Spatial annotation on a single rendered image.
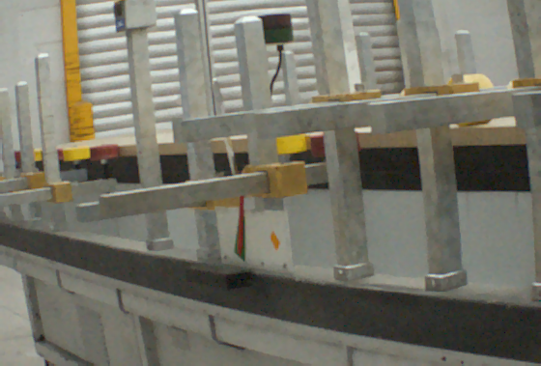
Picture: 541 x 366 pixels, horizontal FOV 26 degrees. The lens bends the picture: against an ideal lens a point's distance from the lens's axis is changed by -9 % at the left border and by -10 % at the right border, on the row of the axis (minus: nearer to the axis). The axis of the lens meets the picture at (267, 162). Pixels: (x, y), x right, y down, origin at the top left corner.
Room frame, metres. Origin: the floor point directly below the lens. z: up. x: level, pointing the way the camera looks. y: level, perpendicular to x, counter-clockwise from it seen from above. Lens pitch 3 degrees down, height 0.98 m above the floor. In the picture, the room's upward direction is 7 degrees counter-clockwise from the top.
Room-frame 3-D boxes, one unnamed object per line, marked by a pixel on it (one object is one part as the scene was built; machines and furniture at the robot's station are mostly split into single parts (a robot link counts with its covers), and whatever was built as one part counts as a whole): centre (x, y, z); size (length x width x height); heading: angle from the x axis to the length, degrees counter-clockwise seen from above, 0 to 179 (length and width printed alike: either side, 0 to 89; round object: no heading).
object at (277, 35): (2.08, -0.04, 1.08); 0.06 x 0.06 x 0.02
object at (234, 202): (2.26, 0.11, 0.82); 0.14 x 0.06 x 0.05; 27
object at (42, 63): (3.17, 0.57, 0.93); 0.04 x 0.04 x 0.48; 27
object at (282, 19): (2.08, -0.04, 1.10); 0.06 x 0.06 x 0.02
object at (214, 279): (2.09, 0.09, 0.68); 0.22 x 0.05 x 0.05; 27
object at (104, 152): (3.20, 0.42, 0.85); 0.08 x 0.08 x 0.11
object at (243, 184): (1.98, 0.06, 0.84); 0.43 x 0.03 x 0.04; 117
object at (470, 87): (1.59, -0.23, 0.95); 0.14 x 0.06 x 0.05; 27
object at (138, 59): (2.51, 0.23, 0.93); 0.05 x 0.05 x 0.45; 27
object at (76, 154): (3.43, 0.53, 0.85); 0.08 x 0.08 x 0.11
